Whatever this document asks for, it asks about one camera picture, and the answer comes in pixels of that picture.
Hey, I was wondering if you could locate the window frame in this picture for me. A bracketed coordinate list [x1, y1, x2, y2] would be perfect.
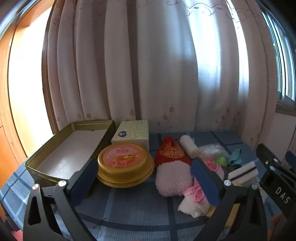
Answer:
[260, 0, 296, 110]

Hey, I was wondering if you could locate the white sponge with black stripe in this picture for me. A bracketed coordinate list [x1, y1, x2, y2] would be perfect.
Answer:
[228, 161, 259, 187]

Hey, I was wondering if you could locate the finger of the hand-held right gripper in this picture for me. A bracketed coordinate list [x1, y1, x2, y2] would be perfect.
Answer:
[256, 143, 279, 169]

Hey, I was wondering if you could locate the pale green tissue box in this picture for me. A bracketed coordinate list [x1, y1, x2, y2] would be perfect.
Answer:
[111, 120, 149, 151]

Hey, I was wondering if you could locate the rectangular gold tin box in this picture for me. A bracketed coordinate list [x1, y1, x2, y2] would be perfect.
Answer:
[25, 120, 115, 188]

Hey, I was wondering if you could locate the wooden cabinet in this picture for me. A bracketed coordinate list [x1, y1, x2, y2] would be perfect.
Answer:
[0, 14, 52, 216]

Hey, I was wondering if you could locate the white cloth roll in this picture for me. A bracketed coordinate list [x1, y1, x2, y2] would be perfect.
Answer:
[180, 135, 199, 159]

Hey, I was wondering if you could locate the teal cloth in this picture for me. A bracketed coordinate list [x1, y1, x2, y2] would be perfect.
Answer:
[227, 149, 242, 171]

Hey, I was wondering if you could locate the round gold tin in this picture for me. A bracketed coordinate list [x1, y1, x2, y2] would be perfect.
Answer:
[97, 143, 155, 188]

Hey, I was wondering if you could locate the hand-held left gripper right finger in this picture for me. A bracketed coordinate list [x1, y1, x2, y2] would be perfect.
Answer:
[191, 159, 267, 241]

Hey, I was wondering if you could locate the green tissue packet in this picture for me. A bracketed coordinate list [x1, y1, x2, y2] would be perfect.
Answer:
[198, 144, 229, 166]

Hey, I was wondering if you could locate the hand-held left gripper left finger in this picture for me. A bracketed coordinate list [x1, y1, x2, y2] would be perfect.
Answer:
[23, 159, 100, 241]

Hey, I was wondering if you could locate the pink floral curtain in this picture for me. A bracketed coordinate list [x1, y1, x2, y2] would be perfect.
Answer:
[43, 0, 278, 144]

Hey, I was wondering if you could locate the red embroidered pouch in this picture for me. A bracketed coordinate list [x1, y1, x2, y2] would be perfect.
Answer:
[154, 136, 192, 165]

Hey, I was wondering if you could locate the blue plaid bedsheet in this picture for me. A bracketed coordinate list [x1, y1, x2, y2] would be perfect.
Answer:
[0, 130, 282, 241]

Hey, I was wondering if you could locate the pink fluffy pad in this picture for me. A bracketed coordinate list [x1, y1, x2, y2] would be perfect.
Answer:
[155, 160, 194, 197]

